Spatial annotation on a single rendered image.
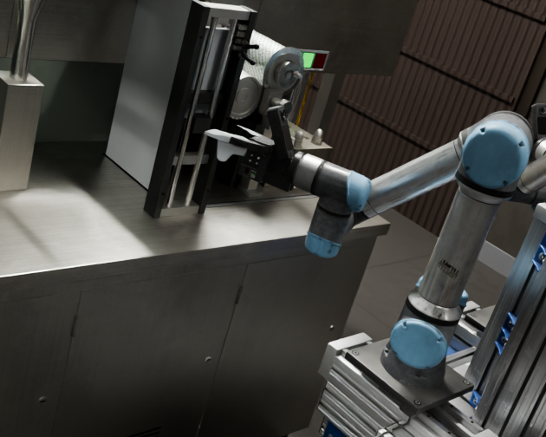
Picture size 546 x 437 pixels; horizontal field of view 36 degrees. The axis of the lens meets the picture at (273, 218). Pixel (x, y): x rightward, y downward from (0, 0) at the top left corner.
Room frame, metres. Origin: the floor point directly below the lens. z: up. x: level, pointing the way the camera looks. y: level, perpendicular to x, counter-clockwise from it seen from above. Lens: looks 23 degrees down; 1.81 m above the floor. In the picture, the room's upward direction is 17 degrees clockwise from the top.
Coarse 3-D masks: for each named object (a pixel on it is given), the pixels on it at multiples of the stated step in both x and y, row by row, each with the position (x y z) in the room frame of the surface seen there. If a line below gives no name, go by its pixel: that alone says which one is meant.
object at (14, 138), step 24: (24, 0) 1.81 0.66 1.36; (24, 24) 1.82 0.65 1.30; (24, 48) 1.83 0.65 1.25; (0, 72) 1.84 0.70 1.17; (24, 72) 1.83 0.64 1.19; (0, 96) 1.80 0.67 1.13; (24, 96) 1.81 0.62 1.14; (0, 120) 1.79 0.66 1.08; (24, 120) 1.82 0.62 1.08; (0, 144) 1.78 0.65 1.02; (24, 144) 1.83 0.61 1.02; (0, 168) 1.79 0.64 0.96; (24, 168) 1.83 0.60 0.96
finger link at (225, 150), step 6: (210, 132) 1.65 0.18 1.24; (216, 132) 1.65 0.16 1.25; (222, 132) 1.66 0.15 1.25; (216, 138) 1.64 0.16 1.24; (222, 138) 1.64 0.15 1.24; (228, 138) 1.64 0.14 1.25; (240, 138) 1.66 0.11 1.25; (222, 144) 1.65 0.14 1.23; (228, 144) 1.65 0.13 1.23; (222, 150) 1.65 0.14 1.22; (228, 150) 1.65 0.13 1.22; (234, 150) 1.66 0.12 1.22; (240, 150) 1.66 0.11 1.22; (222, 156) 1.65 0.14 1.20; (228, 156) 1.65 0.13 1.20
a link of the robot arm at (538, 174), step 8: (536, 160) 2.24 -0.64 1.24; (544, 160) 2.20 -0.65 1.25; (528, 168) 2.25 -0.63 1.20; (536, 168) 2.22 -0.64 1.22; (544, 168) 2.19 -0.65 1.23; (528, 176) 2.24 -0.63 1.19; (536, 176) 2.21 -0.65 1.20; (544, 176) 2.20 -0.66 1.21; (520, 184) 2.26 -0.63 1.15; (528, 184) 2.24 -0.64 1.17; (536, 184) 2.22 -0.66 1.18; (544, 184) 2.22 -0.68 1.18; (520, 192) 2.27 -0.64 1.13; (528, 192) 2.26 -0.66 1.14; (536, 192) 2.31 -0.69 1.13; (512, 200) 2.30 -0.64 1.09; (520, 200) 2.30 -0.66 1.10; (528, 200) 2.31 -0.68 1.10
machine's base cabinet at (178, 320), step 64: (256, 256) 2.00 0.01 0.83; (0, 320) 1.48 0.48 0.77; (64, 320) 1.59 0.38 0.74; (128, 320) 1.72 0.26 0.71; (192, 320) 1.88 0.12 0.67; (256, 320) 2.05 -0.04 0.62; (320, 320) 2.26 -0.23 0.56; (0, 384) 1.50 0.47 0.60; (64, 384) 1.62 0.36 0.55; (128, 384) 1.76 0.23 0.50; (192, 384) 1.92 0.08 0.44; (256, 384) 2.11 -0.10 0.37; (320, 384) 2.35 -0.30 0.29
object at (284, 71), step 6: (288, 60) 2.30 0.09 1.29; (282, 66) 2.27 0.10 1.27; (288, 66) 2.28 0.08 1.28; (294, 66) 2.29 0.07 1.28; (276, 72) 2.27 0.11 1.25; (282, 72) 2.27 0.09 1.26; (288, 72) 2.28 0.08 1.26; (276, 78) 2.26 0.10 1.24; (282, 78) 2.27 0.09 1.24; (288, 78) 2.29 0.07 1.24; (294, 78) 2.30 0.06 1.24; (282, 84) 2.27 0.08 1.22; (288, 84) 2.29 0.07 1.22
